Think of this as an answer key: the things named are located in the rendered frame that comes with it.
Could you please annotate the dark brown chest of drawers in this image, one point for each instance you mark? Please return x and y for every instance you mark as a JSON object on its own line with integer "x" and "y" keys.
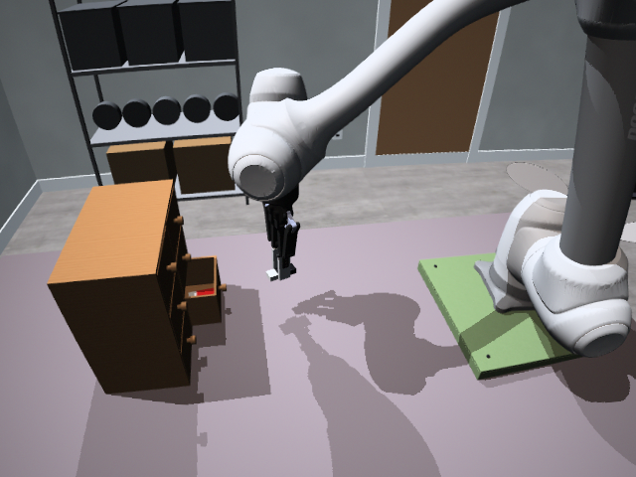
{"x": 106, "y": 285}

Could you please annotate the dark brown drawer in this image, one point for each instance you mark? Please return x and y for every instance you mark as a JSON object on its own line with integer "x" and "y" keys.
{"x": 173, "y": 224}
{"x": 182, "y": 255}
{"x": 201, "y": 274}
{"x": 166, "y": 269}
{"x": 176, "y": 311}
{"x": 187, "y": 341}

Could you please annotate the red eraser with white tip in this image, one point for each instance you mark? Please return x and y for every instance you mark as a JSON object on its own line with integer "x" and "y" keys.
{"x": 202, "y": 292}

